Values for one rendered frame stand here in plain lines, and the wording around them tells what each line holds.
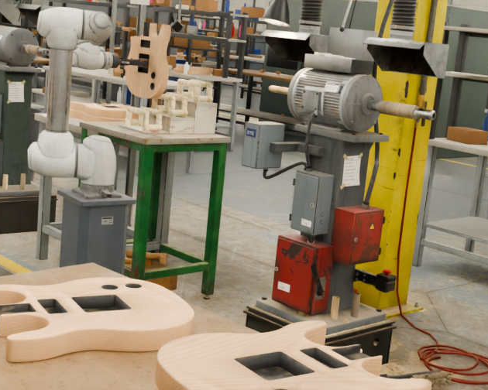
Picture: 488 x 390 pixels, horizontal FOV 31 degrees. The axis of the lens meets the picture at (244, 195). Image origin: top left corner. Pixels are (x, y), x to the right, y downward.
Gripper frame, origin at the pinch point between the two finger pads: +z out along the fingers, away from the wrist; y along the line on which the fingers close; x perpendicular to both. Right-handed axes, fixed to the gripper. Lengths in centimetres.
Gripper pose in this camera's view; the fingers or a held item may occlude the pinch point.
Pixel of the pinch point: (142, 63)
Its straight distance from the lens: 476.5
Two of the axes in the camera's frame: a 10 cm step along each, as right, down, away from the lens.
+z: 7.7, -0.3, 6.4
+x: 1.0, -9.8, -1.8
